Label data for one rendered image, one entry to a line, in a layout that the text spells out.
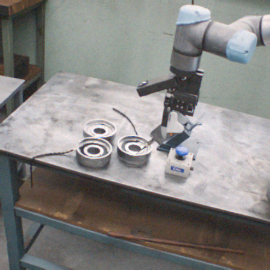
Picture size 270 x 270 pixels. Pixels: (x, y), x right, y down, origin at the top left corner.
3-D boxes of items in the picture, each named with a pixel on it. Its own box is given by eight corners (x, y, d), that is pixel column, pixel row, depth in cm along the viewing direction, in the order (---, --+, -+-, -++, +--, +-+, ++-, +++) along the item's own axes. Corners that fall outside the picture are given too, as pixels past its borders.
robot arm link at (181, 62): (169, 52, 90) (176, 43, 97) (166, 69, 93) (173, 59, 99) (199, 59, 89) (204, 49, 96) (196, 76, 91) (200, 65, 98)
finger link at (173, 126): (179, 147, 102) (185, 116, 98) (157, 141, 104) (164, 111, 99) (181, 142, 105) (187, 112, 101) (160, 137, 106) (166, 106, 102)
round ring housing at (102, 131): (87, 127, 127) (87, 116, 125) (117, 132, 127) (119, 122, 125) (78, 144, 119) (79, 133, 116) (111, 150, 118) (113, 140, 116)
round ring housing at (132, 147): (146, 170, 112) (147, 158, 110) (111, 161, 114) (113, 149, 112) (153, 150, 121) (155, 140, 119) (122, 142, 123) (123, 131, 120)
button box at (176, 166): (164, 173, 112) (167, 160, 109) (168, 160, 118) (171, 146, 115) (190, 179, 111) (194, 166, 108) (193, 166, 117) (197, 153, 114)
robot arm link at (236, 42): (265, 28, 87) (222, 15, 91) (251, 37, 79) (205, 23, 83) (256, 58, 91) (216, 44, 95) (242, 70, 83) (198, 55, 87)
